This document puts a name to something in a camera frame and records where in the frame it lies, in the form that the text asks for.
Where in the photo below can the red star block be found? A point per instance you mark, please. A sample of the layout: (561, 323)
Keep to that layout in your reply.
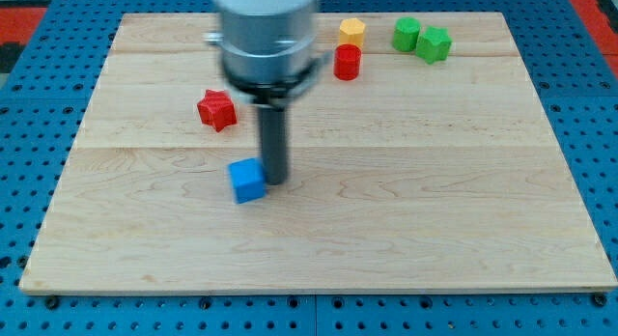
(217, 110)

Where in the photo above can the blue cube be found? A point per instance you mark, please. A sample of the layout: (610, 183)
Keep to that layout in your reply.
(247, 179)

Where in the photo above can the green cylinder block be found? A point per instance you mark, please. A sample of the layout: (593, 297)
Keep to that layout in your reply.
(406, 33)

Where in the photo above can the green star block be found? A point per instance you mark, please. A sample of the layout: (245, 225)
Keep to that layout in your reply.
(433, 44)

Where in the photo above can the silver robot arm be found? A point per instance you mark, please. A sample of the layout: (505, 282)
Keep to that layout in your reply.
(268, 57)

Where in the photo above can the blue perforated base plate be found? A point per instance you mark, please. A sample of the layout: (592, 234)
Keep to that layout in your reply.
(45, 97)

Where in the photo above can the yellow hexagon block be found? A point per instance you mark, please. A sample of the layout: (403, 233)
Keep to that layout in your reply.
(352, 31)

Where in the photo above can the wooden board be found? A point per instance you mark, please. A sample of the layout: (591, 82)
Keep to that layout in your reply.
(413, 178)

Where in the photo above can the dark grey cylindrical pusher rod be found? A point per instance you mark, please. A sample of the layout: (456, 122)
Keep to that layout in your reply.
(272, 126)

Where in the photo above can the red cylinder block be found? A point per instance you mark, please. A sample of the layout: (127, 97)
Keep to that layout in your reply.
(347, 59)

